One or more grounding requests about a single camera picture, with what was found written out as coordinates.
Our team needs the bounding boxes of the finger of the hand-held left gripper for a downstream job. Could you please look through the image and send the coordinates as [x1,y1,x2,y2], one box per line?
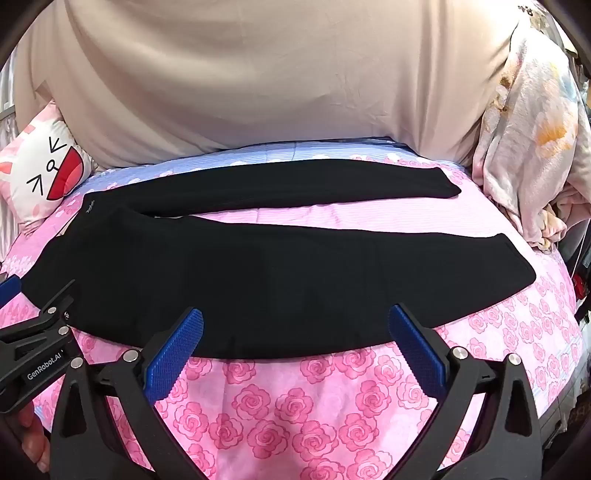
[21,279,77,334]
[0,274,23,309]

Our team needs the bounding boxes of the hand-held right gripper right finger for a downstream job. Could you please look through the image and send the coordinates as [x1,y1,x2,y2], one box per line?
[388,302,543,480]

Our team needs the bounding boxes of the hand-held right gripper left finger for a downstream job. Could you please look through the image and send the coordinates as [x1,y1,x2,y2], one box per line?
[50,307,218,480]

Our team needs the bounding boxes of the black pants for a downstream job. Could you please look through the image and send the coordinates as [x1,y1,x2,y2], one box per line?
[21,158,537,361]

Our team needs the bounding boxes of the person's left hand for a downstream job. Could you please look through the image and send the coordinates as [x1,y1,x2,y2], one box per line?
[17,404,51,468]

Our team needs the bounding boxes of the pink rose print bedsheet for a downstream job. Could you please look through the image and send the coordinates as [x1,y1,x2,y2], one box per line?
[0,141,583,480]

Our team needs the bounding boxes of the cat face pillow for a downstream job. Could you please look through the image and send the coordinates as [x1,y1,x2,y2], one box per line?
[0,102,95,228]

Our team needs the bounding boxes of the grey satin cloth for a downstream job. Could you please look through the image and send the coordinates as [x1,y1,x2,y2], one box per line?
[0,65,21,259]

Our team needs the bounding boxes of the pale floral quilt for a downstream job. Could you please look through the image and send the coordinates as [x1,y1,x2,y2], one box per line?
[471,18,589,253]

